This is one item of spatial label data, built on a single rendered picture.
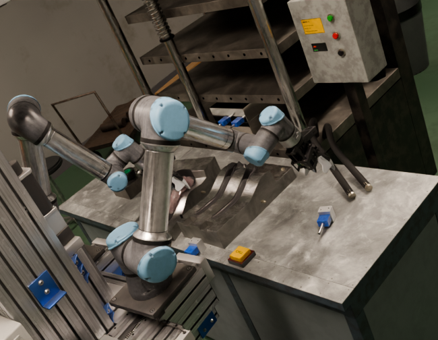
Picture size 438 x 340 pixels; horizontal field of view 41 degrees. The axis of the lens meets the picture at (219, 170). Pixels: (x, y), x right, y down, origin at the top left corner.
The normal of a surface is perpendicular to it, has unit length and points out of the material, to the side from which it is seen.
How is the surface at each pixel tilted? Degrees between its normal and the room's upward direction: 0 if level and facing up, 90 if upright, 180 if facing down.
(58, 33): 90
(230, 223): 90
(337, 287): 0
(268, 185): 90
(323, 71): 90
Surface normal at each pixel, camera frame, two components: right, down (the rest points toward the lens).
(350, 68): -0.65, 0.57
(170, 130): 0.58, 0.00
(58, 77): 0.74, 0.03
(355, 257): -0.37, -0.81
